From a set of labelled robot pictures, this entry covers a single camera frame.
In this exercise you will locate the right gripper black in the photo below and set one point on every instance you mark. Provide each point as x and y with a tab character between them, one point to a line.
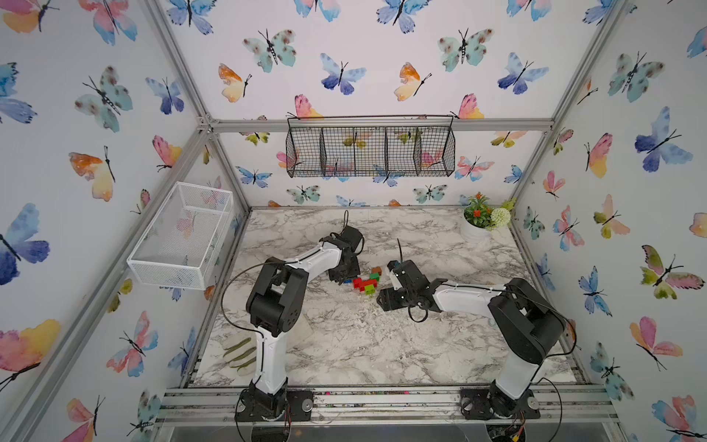
386	299

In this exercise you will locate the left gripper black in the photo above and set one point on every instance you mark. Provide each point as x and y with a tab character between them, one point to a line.
334	276

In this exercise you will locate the long red lego brick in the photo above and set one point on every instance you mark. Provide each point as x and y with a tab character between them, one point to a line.
368	283

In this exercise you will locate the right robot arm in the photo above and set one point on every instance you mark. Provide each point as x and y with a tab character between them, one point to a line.
530	326

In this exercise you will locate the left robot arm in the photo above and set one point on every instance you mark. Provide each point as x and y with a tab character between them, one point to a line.
277	298

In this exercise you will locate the potted flower plant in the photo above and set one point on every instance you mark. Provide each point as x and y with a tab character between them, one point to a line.
480	217

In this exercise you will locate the white mesh basket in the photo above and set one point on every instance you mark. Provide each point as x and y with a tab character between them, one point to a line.
179	247

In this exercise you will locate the black wire basket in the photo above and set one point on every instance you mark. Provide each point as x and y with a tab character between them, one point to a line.
370	146

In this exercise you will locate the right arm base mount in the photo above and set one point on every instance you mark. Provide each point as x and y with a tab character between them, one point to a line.
490	403

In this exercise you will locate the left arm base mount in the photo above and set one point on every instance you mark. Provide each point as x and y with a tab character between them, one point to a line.
270	406

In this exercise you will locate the aluminium front rail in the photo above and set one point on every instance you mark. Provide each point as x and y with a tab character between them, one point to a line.
427	405

